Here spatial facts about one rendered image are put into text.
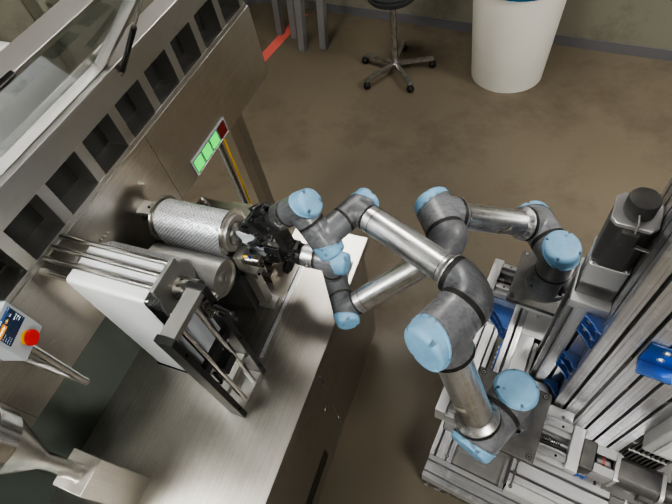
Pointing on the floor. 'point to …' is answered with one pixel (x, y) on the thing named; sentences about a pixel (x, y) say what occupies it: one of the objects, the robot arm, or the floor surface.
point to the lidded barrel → (512, 42)
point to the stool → (394, 46)
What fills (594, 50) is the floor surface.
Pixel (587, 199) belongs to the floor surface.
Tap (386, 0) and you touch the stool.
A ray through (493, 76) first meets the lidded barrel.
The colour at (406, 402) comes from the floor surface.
